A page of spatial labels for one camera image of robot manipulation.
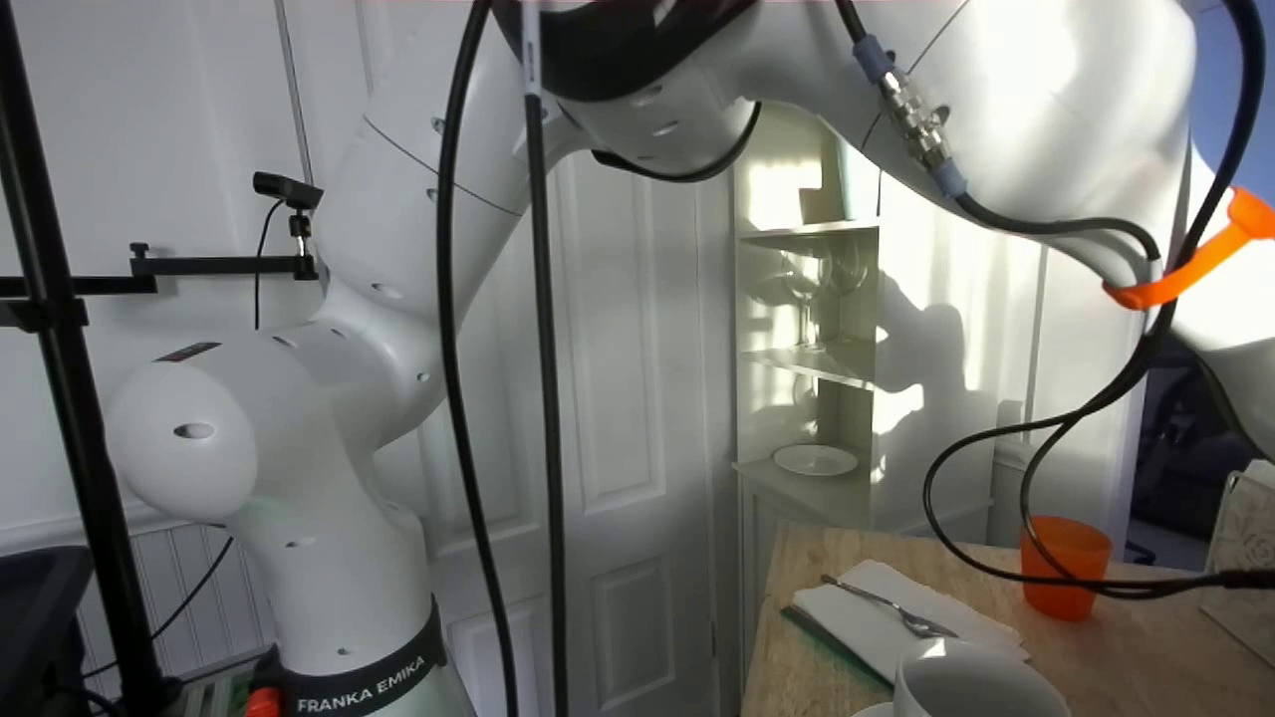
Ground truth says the small white plate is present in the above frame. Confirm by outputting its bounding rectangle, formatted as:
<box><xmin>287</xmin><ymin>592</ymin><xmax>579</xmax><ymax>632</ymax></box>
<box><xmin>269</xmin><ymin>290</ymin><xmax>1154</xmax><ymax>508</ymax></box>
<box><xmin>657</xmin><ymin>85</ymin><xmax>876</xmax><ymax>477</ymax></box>
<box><xmin>769</xmin><ymin>438</ymin><xmax>866</xmax><ymax>485</ymax></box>

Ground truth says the white shelf cabinet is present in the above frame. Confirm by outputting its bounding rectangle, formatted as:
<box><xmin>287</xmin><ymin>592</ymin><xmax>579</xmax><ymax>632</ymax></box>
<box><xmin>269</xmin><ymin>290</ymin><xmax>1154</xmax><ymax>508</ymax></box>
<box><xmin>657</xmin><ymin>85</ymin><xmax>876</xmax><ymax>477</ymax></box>
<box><xmin>725</xmin><ymin>104</ymin><xmax>1033</xmax><ymax>562</ymax></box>

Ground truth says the green notebook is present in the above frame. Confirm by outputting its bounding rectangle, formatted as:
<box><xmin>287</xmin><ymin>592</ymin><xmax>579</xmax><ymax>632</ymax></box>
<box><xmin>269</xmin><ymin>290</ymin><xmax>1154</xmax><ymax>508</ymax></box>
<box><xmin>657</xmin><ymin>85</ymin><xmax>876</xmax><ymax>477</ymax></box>
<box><xmin>777</xmin><ymin>602</ymin><xmax>898</xmax><ymax>699</ymax></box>

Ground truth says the white paper napkin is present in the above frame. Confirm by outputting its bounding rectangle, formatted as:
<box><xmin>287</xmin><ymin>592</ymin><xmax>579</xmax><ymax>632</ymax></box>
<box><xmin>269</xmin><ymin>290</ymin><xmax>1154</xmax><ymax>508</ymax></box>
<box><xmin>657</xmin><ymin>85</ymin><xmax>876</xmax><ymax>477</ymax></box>
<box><xmin>782</xmin><ymin>555</ymin><xmax>1037</xmax><ymax>691</ymax></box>

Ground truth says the metal spoon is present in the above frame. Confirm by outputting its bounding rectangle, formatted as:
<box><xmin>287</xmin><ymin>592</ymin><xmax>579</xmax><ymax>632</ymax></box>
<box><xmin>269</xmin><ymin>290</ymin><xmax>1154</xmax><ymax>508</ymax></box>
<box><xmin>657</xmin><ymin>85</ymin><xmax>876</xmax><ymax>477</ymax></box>
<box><xmin>818</xmin><ymin>570</ymin><xmax>964</xmax><ymax>642</ymax></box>

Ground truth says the orange plastic cup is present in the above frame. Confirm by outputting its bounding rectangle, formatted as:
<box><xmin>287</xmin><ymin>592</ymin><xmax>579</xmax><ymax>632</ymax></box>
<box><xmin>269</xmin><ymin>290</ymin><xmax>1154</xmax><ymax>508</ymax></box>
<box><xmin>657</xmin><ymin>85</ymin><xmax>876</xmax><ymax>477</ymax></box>
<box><xmin>1017</xmin><ymin>513</ymin><xmax>1117</xmax><ymax>624</ymax></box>

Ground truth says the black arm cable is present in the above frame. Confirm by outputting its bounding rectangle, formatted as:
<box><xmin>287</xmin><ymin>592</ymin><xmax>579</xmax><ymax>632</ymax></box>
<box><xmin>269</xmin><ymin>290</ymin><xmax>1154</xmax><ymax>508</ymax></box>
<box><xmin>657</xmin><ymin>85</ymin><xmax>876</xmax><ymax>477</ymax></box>
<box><xmin>518</xmin><ymin>0</ymin><xmax>572</xmax><ymax>717</ymax></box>
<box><xmin>431</xmin><ymin>0</ymin><xmax>524</xmax><ymax>717</ymax></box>

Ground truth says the thin black camera cable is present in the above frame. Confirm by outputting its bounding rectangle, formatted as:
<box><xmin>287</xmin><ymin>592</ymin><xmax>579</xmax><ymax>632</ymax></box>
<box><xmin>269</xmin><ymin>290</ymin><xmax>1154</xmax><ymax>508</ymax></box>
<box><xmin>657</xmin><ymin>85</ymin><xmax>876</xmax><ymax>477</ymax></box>
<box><xmin>74</xmin><ymin>194</ymin><xmax>291</xmax><ymax>687</ymax></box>

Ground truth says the small black camera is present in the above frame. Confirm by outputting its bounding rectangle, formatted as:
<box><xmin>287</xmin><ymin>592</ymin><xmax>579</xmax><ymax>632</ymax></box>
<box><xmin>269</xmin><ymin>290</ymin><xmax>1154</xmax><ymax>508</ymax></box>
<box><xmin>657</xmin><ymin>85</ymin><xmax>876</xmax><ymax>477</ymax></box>
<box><xmin>245</xmin><ymin>166</ymin><xmax>326</xmax><ymax>215</ymax></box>

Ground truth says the white doorway frame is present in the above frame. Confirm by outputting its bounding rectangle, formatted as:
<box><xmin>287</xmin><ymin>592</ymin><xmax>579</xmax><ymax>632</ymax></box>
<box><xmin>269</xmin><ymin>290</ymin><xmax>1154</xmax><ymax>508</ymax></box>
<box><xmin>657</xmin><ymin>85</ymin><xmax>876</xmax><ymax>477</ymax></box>
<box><xmin>1018</xmin><ymin>246</ymin><xmax>1154</xmax><ymax>549</ymax></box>

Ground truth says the large orange cable clip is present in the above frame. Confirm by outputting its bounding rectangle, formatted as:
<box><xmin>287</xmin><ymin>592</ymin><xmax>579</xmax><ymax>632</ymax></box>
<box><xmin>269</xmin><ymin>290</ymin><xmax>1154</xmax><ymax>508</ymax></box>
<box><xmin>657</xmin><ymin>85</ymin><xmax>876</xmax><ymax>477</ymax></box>
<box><xmin>1099</xmin><ymin>184</ymin><xmax>1275</xmax><ymax>319</ymax></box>

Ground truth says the black tripod camera stand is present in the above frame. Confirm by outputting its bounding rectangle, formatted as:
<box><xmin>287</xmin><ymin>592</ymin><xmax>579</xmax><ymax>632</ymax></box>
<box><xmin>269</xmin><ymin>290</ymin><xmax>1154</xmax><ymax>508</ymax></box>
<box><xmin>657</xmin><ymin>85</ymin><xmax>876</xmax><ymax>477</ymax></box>
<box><xmin>0</xmin><ymin>0</ymin><xmax>180</xmax><ymax>717</ymax></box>

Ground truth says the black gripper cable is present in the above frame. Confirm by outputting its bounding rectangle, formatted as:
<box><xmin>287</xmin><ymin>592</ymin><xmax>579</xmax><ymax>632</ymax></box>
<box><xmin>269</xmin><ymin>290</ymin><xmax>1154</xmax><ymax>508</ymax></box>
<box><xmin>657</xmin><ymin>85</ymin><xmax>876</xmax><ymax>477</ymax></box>
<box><xmin>834</xmin><ymin>0</ymin><xmax>1275</xmax><ymax>606</ymax></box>

